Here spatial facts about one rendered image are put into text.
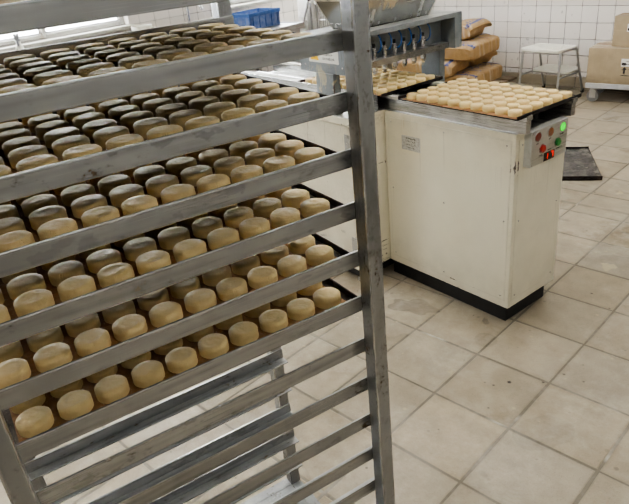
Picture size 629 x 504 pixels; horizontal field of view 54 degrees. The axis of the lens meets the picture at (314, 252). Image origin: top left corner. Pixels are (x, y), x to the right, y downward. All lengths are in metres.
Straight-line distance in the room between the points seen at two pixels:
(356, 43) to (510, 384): 1.76
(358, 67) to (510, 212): 1.67
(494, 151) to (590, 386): 0.94
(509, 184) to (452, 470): 1.07
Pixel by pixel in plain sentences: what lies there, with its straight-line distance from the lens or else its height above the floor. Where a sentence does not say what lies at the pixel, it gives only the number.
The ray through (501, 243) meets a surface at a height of 0.38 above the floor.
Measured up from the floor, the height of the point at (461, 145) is 0.75.
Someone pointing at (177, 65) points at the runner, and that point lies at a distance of 0.84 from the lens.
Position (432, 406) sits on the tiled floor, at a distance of 2.35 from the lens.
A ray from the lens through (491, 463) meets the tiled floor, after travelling 2.17.
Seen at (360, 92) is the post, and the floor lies 1.34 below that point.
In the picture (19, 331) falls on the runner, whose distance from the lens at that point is 0.88.
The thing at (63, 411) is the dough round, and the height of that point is 0.97.
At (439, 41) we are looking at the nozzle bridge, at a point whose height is 1.05.
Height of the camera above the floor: 1.55
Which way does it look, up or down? 27 degrees down
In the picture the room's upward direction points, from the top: 6 degrees counter-clockwise
